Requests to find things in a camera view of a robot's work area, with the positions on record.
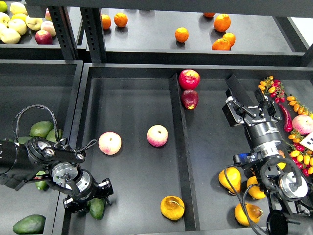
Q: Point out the pink apple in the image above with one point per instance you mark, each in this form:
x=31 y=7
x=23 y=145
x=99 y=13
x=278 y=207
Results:
x=110 y=143
x=157 y=135

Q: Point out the black tray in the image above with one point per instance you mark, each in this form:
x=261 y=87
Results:
x=55 y=85
x=129 y=100

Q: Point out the pink apple left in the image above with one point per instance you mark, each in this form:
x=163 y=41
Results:
x=110 y=143

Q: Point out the black left tray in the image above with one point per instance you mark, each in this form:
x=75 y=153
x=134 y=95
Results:
x=55 y=85

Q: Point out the orange behind front right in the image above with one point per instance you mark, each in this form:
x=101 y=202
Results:
x=231 y=38

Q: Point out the pink apple centre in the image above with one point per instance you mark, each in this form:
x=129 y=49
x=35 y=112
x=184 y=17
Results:
x=157 y=135

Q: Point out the black perforated shelf post right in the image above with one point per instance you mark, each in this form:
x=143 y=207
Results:
x=92 y=24

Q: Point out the upper cherry tomato bunch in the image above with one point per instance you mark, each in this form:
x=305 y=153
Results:
x=273 y=88

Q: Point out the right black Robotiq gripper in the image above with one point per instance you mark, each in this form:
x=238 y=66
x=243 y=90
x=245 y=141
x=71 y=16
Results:
x=238 y=114

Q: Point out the orange centre shelf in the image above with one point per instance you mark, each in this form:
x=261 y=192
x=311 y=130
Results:
x=181 y=34

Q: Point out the lower cherry tomato bunch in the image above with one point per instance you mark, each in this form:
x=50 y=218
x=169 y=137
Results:
x=301 y=155

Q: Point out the orange front right shelf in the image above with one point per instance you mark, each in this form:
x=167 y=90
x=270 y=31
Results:
x=221 y=44

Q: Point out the orange far left shelf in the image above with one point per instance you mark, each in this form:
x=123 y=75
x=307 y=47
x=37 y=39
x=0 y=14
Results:
x=106 y=21

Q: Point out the white price label card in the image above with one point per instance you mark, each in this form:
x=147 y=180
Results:
x=308 y=141

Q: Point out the pink apple right tray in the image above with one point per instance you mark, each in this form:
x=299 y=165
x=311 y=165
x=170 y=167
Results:
x=303 y=124

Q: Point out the bright red apple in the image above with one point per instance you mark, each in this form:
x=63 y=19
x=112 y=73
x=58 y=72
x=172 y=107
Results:
x=189 y=79

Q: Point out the light green avocado top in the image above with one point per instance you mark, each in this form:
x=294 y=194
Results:
x=41 y=129

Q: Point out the black perforated shelf post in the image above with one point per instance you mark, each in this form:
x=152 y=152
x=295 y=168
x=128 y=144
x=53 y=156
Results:
x=92 y=24
x=64 y=32

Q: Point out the dark red apple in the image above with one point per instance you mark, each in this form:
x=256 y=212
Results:
x=190 y=99

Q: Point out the orange shelf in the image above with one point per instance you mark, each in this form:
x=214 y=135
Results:
x=181 y=34
x=221 y=44
x=120 y=19
x=106 y=21

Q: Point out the black middle tray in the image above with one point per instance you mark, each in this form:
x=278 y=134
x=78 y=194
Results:
x=129 y=100

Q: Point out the large orange top right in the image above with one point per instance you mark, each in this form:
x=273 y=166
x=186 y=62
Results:
x=222 y=22

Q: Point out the black perforated shelf post left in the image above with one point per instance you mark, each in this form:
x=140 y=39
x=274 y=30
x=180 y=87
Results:
x=64 y=32

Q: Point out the black upper left shelf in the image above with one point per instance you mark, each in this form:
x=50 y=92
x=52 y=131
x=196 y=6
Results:
x=28 y=49

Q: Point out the black upper right shelf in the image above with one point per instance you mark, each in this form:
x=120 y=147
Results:
x=149 y=37

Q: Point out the dark avocado bottom left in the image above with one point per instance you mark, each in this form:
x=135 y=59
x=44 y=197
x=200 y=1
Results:
x=31 y=225

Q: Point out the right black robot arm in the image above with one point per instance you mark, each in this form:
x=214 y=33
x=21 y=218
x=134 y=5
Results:
x=287 y=191

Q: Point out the orange partly hidden top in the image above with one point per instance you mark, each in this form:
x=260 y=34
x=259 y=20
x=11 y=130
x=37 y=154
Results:
x=208 y=15

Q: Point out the yellow pear bottom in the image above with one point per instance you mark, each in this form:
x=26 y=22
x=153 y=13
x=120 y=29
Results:
x=254 y=212

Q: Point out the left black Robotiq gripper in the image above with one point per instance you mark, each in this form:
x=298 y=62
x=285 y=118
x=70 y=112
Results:
x=101 y=190

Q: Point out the black shelf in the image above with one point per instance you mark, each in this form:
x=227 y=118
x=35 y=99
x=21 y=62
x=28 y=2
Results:
x=28 y=49
x=149 y=37

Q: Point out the red chili pepper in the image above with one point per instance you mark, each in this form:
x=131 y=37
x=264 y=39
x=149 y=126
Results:
x=287 y=119

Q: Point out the orange cherry tomato bunch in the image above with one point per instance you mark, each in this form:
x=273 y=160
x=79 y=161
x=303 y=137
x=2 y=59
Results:
x=299 y=107

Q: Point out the yellow pear by divider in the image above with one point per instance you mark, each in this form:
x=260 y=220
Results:
x=281 y=165

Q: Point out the dark green avocado middle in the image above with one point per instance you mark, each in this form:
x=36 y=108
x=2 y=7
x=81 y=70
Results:
x=23 y=140

